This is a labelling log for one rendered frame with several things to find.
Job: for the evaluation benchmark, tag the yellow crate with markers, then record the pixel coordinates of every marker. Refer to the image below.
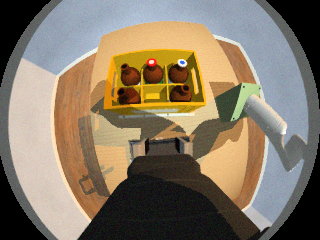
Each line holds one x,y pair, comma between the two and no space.
154,97

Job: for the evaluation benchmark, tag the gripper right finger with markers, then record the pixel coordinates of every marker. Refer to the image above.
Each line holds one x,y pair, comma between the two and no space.
183,147

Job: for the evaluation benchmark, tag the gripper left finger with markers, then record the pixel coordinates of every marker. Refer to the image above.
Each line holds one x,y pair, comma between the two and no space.
141,148

